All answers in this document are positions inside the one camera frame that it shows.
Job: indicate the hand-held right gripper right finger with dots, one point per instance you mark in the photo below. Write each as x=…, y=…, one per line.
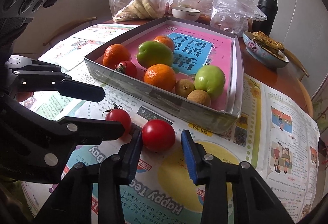
x=188, y=160

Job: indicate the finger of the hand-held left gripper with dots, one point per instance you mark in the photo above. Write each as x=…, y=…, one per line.
x=102, y=130
x=82, y=90

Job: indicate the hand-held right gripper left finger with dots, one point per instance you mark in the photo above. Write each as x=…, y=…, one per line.
x=134, y=160

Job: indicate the large red cherry tomato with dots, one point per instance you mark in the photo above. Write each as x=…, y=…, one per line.
x=158, y=135

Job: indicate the grey cardboard box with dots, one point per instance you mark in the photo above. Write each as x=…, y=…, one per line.
x=164, y=108

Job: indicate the brown longan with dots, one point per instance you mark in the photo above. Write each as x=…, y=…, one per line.
x=184, y=87
x=198, y=98

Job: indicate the green jujube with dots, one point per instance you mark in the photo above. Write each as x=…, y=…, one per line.
x=155, y=54
x=209, y=81

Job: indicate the small mandarin orange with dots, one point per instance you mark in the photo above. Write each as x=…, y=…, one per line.
x=165, y=41

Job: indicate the newspaper with yellow circle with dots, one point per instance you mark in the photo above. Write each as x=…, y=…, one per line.
x=174, y=167

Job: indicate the newspaper with film strip print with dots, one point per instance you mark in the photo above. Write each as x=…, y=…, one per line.
x=102, y=34

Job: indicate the stack of round breads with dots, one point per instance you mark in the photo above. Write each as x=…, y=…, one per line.
x=146, y=7

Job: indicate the blue floral bowl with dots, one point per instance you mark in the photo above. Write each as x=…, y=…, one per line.
x=258, y=53

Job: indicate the white bowl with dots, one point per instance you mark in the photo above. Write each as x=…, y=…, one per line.
x=185, y=14

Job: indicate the stack of pancakes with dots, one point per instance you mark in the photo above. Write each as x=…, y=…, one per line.
x=269, y=43

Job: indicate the crumpled clear plastic bag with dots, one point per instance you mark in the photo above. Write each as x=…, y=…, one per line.
x=230, y=6

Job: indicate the black thermos bottle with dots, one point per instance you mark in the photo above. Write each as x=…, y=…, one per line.
x=265, y=13

